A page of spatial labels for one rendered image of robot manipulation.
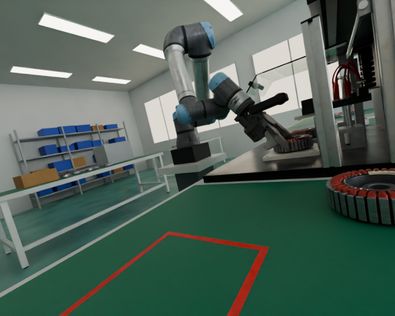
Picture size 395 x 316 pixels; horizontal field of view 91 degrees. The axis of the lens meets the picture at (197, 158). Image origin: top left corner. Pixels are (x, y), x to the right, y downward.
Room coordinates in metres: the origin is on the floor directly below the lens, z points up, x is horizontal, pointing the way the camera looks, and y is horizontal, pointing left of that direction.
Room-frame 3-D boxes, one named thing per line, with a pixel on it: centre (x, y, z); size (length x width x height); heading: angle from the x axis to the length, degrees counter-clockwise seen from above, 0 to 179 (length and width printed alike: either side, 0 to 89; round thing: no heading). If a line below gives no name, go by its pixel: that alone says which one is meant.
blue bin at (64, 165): (5.52, 3.85, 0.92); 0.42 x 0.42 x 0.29; 54
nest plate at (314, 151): (0.60, -0.30, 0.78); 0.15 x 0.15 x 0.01; 53
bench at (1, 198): (2.90, 1.60, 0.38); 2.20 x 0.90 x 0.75; 143
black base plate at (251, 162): (0.68, -0.38, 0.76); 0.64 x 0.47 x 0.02; 143
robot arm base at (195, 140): (1.21, 0.04, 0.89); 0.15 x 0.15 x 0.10
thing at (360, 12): (0.59, -0.51, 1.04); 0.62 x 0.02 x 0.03; 143
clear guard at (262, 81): (0.78, -0.44, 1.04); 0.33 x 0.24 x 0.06; 53
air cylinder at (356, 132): (0.51, -0.41, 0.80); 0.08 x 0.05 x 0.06; 143
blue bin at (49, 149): (5.39, 3.94, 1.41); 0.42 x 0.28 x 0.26; 55
